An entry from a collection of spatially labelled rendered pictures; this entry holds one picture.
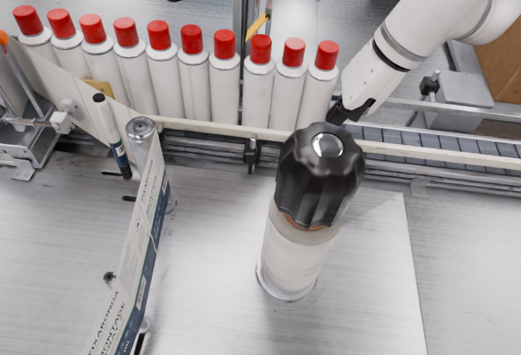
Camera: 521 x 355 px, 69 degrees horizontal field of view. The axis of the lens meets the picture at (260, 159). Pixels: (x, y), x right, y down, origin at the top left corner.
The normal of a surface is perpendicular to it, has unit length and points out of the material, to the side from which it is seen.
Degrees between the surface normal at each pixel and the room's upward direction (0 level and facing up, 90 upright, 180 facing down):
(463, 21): 96
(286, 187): 90
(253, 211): 0
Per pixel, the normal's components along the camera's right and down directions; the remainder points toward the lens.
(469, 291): 0.07, -0.61
